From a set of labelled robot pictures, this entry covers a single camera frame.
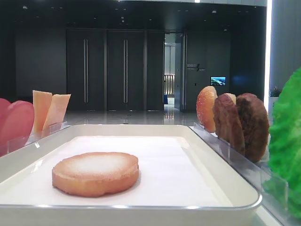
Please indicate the clear acrylic rack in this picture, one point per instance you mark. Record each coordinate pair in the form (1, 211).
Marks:
(20, 142)
(247, 164)

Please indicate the rear red tomato slice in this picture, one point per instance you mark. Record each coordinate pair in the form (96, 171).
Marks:
(5, 123)

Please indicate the right orange cheese slice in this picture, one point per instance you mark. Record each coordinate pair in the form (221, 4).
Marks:
(56, 112)

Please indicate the left orange cheese slice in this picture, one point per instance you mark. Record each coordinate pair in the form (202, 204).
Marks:
(41, 104)

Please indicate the right clear acrylic rack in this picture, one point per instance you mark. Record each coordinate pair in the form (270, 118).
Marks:
(247, 164)

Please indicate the front brown meat patty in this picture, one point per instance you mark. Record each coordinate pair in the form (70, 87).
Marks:
(227, 123)

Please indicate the brown meat patty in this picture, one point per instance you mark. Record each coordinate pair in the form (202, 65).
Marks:
(255, 125)
(227, 123)

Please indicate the front red tomato slice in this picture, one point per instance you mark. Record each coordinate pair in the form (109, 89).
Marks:
(21, 118)

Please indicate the rear brown meat patty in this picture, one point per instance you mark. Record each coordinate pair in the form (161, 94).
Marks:
(255, 125)

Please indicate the left clear acrylic rack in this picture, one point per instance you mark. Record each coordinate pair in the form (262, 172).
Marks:
(20, 142)

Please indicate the white rectangular tray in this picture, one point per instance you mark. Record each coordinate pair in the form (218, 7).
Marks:
(182, 182)

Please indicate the orange cheese slice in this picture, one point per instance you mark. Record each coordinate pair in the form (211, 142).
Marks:
(56, 112)
(41, 104)

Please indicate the round bread slice on tray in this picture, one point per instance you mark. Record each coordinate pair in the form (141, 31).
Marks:
(96, 174)

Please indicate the upright bread slice in rack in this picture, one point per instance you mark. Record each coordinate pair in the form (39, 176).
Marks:
(204, 107)

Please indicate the red tomato slice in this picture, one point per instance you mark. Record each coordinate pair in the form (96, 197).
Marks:
(21, 118)
(5, 123)

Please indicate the potted plant with flowers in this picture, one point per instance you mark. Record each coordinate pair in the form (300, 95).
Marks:
(275, 92)

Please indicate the small wall screen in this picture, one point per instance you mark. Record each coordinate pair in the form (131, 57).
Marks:
(217, 81)

